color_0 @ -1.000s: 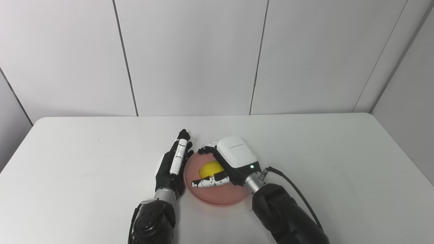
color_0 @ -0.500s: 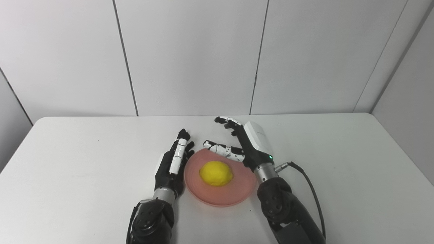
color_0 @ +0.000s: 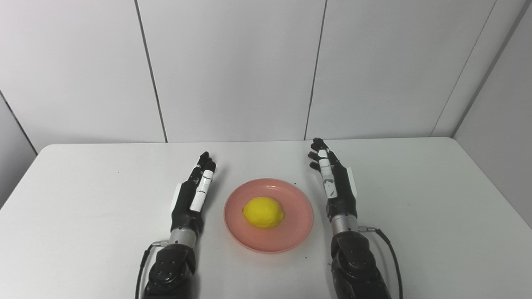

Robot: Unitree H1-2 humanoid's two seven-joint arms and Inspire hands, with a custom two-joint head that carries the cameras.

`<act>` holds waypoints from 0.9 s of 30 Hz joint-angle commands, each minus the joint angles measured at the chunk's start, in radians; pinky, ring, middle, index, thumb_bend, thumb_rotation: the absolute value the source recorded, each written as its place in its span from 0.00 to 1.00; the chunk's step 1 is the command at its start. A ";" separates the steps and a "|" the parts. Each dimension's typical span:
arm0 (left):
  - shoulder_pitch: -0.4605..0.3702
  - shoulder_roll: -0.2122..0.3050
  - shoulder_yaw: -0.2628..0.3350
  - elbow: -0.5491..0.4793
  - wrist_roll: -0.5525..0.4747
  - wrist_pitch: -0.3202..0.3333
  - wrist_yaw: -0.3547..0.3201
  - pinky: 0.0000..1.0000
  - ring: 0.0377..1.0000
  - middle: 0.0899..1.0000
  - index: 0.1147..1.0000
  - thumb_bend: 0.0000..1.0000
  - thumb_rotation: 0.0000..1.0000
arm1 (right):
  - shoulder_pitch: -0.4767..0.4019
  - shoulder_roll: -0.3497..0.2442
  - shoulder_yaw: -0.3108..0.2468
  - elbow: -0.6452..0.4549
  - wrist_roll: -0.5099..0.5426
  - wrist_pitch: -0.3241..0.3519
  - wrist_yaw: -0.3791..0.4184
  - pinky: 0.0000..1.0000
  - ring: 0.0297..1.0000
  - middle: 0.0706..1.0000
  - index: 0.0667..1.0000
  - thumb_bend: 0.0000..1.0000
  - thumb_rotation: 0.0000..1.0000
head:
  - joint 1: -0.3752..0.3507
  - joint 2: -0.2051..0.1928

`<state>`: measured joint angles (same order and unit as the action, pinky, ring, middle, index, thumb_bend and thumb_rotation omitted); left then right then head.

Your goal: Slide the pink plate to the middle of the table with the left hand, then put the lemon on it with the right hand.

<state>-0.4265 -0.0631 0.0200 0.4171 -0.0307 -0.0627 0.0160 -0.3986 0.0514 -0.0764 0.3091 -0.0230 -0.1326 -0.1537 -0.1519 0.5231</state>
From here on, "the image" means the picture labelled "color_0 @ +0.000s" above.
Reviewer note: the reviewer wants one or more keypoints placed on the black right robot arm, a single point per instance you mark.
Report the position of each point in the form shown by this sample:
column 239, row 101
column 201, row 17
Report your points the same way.
column 357, row 265

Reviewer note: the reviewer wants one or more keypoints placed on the pink round plate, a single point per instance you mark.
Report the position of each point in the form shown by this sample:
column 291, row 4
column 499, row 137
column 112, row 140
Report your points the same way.
column 291, row 226

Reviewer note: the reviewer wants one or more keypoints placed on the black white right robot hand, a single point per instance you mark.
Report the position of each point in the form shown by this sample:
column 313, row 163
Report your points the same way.
column 338, row 182

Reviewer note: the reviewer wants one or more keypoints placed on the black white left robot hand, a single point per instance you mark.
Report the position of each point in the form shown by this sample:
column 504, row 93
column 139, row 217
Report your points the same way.
column 189, row 203

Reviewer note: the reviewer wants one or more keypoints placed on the yellow lemon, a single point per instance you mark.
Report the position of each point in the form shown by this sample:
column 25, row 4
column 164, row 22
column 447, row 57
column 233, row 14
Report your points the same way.
column 264, row 212

